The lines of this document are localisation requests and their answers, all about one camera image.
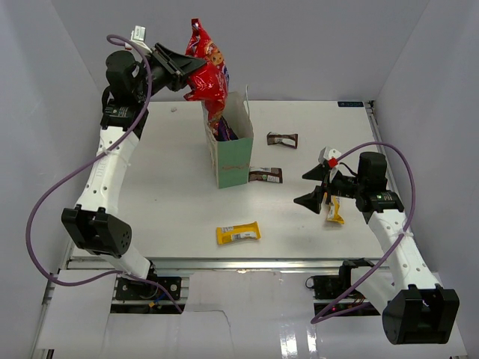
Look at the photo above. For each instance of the red cookie snack bag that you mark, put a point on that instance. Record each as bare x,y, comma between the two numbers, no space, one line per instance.
210,83

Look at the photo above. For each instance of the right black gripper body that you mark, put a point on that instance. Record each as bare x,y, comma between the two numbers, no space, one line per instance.
341,186

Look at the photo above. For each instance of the aluminium front rail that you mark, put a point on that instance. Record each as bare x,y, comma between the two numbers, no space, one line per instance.
245,264

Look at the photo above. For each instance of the green white paper bag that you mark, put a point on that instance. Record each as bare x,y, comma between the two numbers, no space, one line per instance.
231,159

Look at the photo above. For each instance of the purple chip bag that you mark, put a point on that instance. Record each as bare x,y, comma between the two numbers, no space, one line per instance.
225,132

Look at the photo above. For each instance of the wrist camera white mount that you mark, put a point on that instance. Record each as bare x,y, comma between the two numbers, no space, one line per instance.
137,37
329,157

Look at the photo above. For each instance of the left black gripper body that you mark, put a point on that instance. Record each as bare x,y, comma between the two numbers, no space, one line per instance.
163,74

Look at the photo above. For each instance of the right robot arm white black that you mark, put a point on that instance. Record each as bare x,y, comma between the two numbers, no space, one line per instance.
414,307

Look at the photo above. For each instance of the yellow bar wrapper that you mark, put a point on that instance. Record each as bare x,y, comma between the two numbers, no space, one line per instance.
237,233
333,214

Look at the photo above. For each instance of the blue label right corner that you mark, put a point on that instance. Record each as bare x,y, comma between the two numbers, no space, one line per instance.
350,104

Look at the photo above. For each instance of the brown bar wrapper near bag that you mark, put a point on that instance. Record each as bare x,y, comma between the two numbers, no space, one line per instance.
273,175

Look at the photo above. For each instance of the yellow bar wrapper centre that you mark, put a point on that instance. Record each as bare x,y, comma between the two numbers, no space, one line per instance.
237,233

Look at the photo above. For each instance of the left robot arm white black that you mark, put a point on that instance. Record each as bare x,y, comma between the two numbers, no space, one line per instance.
93,224

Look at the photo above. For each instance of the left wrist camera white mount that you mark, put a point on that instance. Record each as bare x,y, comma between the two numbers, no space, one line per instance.
137,37

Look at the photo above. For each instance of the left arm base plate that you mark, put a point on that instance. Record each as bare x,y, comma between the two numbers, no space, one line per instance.
128,289

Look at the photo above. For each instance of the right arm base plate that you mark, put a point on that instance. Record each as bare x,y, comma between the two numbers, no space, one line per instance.
326,288

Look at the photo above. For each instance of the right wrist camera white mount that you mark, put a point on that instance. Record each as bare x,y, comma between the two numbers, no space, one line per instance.
329,157

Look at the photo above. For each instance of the yellow bar wrapper right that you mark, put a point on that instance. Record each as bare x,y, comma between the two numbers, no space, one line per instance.
333,214

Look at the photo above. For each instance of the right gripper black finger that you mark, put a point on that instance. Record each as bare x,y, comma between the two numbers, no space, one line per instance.
312,201
317,173

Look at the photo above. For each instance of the brown bar wrapper far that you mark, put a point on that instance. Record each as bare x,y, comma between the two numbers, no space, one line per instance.
286,140

